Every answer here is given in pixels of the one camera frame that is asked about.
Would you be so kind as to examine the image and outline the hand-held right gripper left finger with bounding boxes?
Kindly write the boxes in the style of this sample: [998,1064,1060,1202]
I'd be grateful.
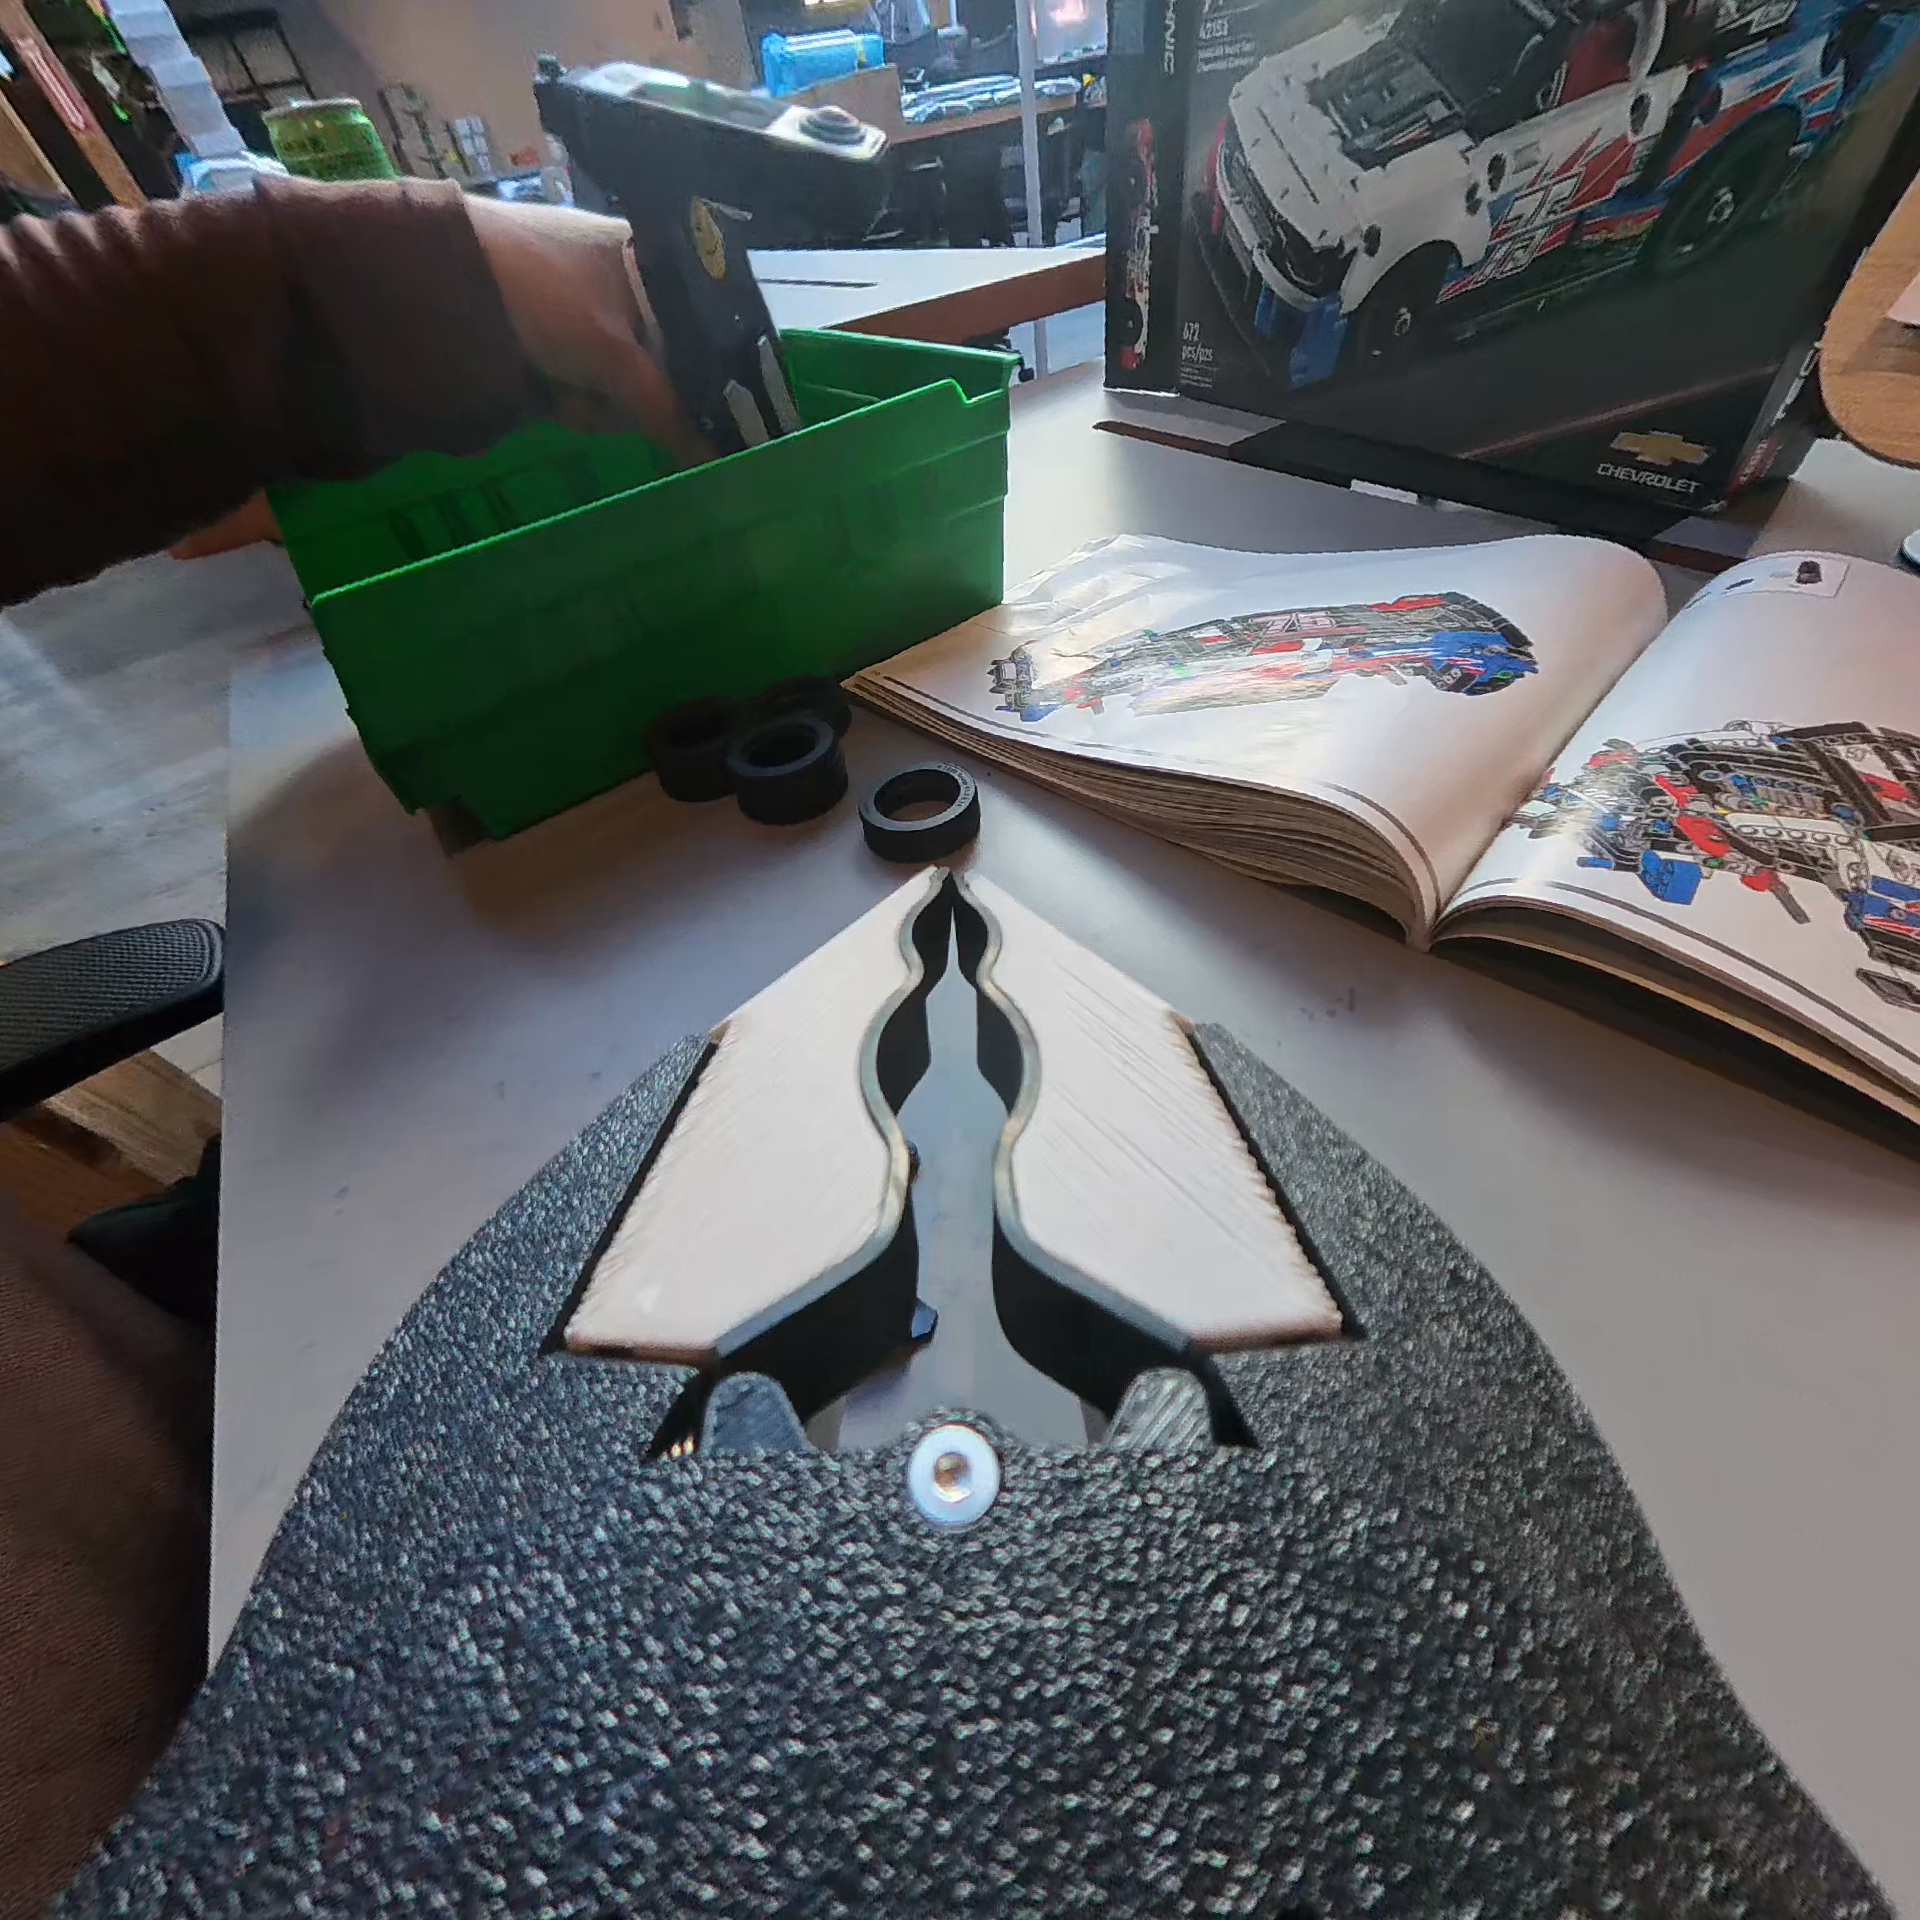
[561,867,956,1425]

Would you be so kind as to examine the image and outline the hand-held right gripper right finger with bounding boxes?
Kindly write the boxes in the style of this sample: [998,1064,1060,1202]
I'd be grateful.
[958,873,1348,1425]

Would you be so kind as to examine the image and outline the green plastic bin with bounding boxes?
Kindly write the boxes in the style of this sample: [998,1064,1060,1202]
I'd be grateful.
[266,326,1017,856]

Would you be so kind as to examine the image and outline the instruction booklet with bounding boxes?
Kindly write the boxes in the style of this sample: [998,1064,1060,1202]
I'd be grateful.
[843,532,1920,1128]

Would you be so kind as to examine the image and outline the person's left forearm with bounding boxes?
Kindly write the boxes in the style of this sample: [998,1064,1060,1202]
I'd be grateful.
[0,175,526,609]

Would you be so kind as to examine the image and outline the person's left hand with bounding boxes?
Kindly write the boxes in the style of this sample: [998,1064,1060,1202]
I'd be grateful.
[467,195,711,465]

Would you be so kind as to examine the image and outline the wood-edged white table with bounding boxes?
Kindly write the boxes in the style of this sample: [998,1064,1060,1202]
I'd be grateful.
[748,245,1107,382]

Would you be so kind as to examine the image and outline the blue plastic bags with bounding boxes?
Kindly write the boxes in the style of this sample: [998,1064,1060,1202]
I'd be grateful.
[758,25,891,80]

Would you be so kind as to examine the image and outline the black rubber tyre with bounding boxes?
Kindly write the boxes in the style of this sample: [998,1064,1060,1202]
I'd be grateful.
[752,677,853,751]
[647,699,752,804]
[857,766,984,865]
[726,717,847,824]

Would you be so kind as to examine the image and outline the green drink can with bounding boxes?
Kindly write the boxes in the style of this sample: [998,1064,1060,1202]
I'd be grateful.
[261,96,393,190]

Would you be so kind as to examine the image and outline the toy car set box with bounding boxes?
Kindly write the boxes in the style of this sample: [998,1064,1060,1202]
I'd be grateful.
[1100,0,1920,542]

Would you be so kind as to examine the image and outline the black chair armrest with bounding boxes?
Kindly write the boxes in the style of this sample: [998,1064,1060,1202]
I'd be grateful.
[0,918,228,1125]

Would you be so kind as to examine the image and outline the wooden display board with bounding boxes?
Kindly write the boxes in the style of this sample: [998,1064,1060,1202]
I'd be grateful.
[1816,195,1920,469]

